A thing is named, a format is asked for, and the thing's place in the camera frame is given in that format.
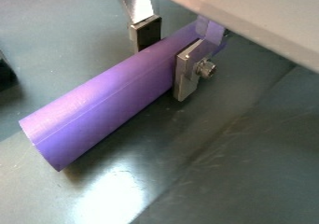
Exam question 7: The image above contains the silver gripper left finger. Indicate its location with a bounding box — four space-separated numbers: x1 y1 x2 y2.
119 0 162 52

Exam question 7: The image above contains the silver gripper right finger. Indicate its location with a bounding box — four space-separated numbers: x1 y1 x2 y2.
173 14 229 103

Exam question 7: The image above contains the purple cylinder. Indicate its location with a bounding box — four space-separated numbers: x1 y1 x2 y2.
18 20 229 173

